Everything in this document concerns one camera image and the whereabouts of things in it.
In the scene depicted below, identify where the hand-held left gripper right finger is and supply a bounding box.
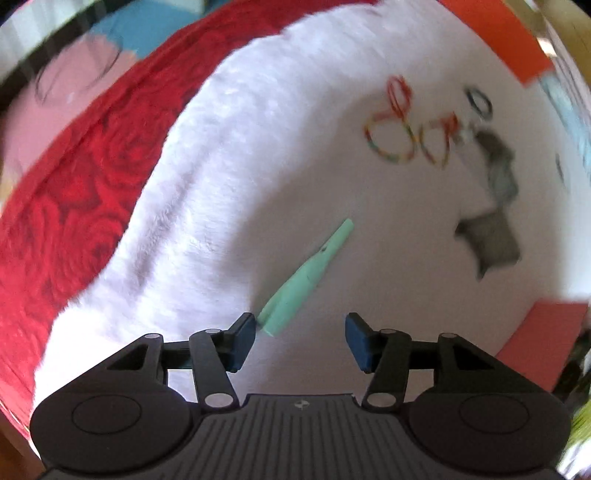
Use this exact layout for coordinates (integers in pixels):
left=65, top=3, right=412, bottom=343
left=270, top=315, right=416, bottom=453
left=345, top=312, right=497, bottom=409

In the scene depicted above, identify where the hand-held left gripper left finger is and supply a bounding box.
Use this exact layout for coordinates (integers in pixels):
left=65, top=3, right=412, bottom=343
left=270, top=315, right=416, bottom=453
left=104, top=313, right=257, bottom=409

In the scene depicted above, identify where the mint green plastic spatula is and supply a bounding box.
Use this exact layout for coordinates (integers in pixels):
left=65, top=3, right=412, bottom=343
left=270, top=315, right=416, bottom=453
left=256, top=218, right=355, bottom=337

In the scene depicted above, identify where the black plastic bracket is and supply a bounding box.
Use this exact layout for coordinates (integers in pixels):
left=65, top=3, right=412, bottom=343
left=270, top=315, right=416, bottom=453
left=454, top=210, right=522, bottom=280

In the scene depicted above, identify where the pink cardboard box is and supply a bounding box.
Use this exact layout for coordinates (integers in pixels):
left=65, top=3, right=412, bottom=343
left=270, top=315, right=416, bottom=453
left=494, top=298, right=589, bottom=393

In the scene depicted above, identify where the blue-grey square plate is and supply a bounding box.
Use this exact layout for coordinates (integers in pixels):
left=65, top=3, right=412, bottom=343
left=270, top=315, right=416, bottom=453
left=482, top=154, right=520, bottom=208

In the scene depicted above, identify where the red rose blanket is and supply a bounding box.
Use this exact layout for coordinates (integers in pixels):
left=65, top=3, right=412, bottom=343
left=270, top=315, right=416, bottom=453
left=0, top=0, right=384, bottom=444

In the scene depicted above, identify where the pink floor mat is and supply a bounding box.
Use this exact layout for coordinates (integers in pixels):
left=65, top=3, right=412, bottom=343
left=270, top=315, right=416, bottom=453
left=0, top=32, right=139, bottom=185

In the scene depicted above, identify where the blue floor mat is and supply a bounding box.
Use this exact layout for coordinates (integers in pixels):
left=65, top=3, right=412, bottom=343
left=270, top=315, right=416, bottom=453
left=88, top=0, right=208, bottom=58

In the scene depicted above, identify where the brown cardboard box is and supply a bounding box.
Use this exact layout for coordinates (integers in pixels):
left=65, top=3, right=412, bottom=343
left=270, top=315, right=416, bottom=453
left=503, top=0, right=591, bottom=61

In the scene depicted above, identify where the multicolour beaded bracelet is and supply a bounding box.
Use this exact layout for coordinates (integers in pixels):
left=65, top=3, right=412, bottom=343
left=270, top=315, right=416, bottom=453
left=364, top=111, right=451, bottom=169

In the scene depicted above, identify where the red string bracelet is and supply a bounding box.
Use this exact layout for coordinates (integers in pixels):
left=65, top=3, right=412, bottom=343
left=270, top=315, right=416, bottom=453
left=381, top=76, right=414, bottom=121

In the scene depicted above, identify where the blue hair tie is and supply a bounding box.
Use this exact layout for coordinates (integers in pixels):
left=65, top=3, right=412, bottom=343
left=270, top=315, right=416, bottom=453
left=464, top=87, right=494, bottom=118

